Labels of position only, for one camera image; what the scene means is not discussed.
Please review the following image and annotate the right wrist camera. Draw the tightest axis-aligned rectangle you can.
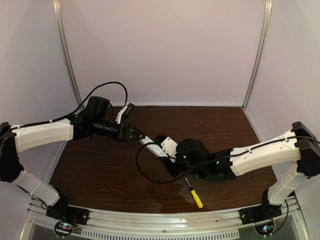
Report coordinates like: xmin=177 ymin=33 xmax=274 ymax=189
xmin=155 ymin=134 xmax=178 ymax=160

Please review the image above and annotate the white remote control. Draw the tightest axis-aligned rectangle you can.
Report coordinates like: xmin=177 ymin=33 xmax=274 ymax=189
xmin=139 ymin=136 xmax=168 ymax=158

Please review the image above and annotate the left aluminium frame post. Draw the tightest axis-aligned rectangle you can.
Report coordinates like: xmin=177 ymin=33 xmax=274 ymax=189
xmin=52 ymin=0 xmax=82 ymax=105

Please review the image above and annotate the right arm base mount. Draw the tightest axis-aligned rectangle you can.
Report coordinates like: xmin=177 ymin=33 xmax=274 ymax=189
xmin=238 ymin=204 xmax=282 ymax=225

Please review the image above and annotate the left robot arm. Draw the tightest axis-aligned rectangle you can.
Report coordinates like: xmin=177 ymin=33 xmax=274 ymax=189
xmin=0 ymin=96 xmax=146 ymax=207

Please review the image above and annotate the aluminium frame post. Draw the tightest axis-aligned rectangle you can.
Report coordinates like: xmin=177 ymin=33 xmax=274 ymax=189
xmin=52 ymin=0 xmax=82 ymax=105
xmin=242 ymin=0 xmax=273 ymax=111

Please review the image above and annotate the right aluminium frame post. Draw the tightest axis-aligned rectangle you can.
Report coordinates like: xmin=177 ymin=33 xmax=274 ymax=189
xmin=242 ymin=0 xmax=273 ymax=111

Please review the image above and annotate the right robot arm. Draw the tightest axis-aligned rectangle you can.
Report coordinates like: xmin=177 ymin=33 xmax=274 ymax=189
xmin=158 ymin=121 xmax=320 ymax=208

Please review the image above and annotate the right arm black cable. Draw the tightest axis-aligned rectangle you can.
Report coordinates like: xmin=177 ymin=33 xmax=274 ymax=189
xmin=135 ymin=129 xmax=320 ymax=185

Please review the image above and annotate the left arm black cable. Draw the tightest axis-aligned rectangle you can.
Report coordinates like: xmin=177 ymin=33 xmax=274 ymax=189
xmin=48 ymin=81 xmax=129 ymax=151

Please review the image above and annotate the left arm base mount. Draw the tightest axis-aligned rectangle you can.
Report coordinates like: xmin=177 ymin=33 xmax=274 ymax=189
xmin=46 ymin=204 xmax=90 ymax=226

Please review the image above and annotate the front aluminium rail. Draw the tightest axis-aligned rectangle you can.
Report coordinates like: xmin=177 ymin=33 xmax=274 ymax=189
xmin=18 ymin=196 xmax=311 ymax=240

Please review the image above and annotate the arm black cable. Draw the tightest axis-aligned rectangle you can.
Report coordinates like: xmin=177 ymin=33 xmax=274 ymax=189
xmin=135 ymin=129 xmax=320 ymax=185
xmin=48 ymin=81 xmax=129 ymax=151

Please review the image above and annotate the yellow handled screwdriver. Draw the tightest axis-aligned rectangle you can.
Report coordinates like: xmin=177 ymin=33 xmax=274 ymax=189
xmin=184 ymin=178 xmax=204 ymax=209

